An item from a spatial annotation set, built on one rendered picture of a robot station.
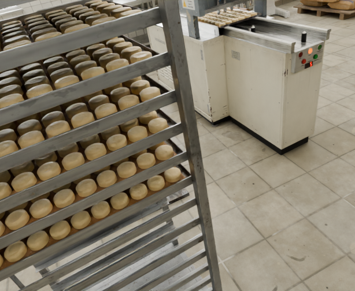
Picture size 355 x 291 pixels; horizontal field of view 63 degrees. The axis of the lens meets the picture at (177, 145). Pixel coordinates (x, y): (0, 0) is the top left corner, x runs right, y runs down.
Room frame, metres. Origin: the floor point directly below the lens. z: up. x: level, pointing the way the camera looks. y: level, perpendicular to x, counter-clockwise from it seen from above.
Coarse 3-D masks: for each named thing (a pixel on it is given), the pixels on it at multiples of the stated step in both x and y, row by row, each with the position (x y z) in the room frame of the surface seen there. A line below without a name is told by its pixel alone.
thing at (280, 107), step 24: (240, 48) 2.16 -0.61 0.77; (264, 48) 1.90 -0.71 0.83; (240, 72) 2.17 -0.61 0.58; (264, 72) 1.90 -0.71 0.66; (288, 72) 1.73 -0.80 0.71; (312, 72) 1.80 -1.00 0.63; (240, 96) 2.18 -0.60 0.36; (264, 96) 1.90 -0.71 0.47; (288, 96) 1.73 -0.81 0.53; (312, 96) 1.81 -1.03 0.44; (240, 120) 2.20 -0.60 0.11; (264, 120) 1.90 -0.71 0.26; (288, 120) 1.73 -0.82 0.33; (312, 120) 1.82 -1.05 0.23; (288, 144) 1.74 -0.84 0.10
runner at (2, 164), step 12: (168, 96) 0.62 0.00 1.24; (132, 108) 0.59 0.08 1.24; (144, 108) 0.60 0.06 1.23; (156, 108) 0.61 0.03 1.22; (96, 120) 0.56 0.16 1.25; (108, 120) 0.57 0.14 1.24; (120, 120) 0.58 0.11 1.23; (72, 132) 0.54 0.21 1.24; (84, 132) 0.55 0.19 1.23; (96, 132) 0.55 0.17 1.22; (36, 144) 0.51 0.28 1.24; (48, 144) 0.52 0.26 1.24; (60, 144) 0.53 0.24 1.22; (12, 156) 0.49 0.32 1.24; (24, 156) 0.50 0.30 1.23; (36, 156) 0.51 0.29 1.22; (0, 168) 0.48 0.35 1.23
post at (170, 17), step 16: (160, 0) 0.61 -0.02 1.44; (176, 0) 0.61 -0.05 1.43; (176, 16) 0.61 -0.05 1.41; (176, 32) 0.60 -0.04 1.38; (176, 48) 0.60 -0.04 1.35; (176, 64) 0.60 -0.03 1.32; (176, 80) 0.61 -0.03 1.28; (176, 96) 0.62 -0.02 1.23; (192, 96) 0.61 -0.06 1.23; (192, 112) 0.61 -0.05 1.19; (192, 128) 0.60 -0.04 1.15; (192, 144) 0.60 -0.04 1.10; (192, 160) 0.60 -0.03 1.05; (192, 176) 0.62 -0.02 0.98; (208, 208) 0.61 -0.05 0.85; (208, 224) 0.60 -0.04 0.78; (208, 240) 0.60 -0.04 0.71; (208, 256) 0.61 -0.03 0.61
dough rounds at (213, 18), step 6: (216, 12) 2.79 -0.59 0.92; (222, 12) 2.78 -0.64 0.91; (228, 12) 2.70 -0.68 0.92; (234, 12) 2.66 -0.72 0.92; (240, 12) 2.64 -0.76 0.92; (246, 12) 2.58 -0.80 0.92; (252, 12) 2.54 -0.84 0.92; (198, 18) 2.70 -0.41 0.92; (204, 18) 2.65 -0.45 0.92; (210, 18) 2.62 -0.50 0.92; (216, 18) 2.57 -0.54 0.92; (222, 18) 2.53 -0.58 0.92; (228, 18) 2.49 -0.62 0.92; (234, 18) 2.45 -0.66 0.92; (240, 18) 2.44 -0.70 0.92; (210, 24) 2.50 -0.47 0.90; (216, 24) 2.43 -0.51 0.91; (222, 24) 2.37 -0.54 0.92
